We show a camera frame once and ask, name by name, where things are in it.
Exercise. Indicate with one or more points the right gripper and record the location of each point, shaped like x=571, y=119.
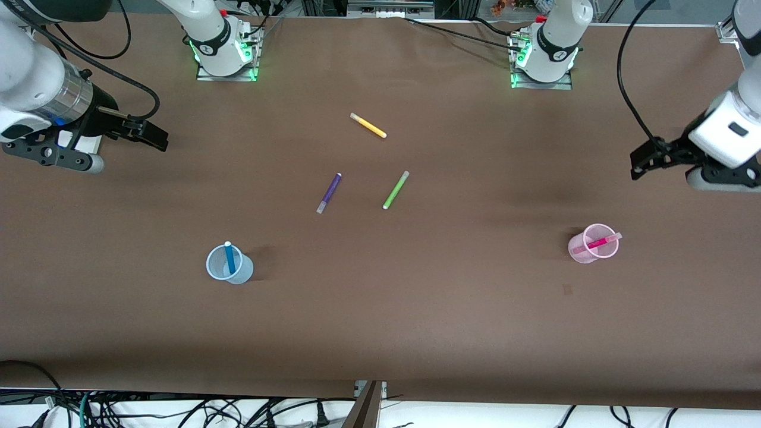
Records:
x=102, y=114

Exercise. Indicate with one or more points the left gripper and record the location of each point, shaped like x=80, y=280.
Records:
x=676, y=149

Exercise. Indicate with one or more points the pink marker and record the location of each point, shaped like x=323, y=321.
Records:
x=600, y=242

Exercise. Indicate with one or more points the blue marker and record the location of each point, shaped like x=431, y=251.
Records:
x=229, y=258

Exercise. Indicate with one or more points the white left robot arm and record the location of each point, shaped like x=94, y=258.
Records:
x=559, y=35

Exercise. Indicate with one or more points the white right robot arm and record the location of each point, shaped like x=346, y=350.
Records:
x=30, y=77

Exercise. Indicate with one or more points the white desk lamp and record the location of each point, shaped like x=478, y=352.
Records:
x=89, y=144

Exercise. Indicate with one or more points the translucent pink plastic cup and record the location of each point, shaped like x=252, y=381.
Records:
x=585, y=252

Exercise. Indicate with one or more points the translucent blue plastic cup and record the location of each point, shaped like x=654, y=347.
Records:
x=229, y=270

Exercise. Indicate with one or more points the purple marker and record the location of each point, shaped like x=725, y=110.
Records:
x=329, y=193

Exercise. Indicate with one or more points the yellow marker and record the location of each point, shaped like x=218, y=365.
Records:
x=368, y=125

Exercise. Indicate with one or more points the green marker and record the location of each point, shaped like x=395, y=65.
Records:
x=396, y=190

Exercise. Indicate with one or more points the brown paper table cover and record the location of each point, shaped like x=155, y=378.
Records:
x=380, y=309

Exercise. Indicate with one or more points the black power plug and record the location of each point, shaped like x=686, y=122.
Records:
x=321, y=416

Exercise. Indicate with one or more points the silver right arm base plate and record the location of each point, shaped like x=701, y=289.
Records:
x=238, y=70

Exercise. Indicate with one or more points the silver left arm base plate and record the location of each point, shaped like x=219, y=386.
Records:
x=562, y=84

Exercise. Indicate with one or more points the aluminium frame profile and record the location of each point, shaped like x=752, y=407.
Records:
x=726, y=31

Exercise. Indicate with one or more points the dark table frame post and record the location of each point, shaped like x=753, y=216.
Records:
x=362, y=410

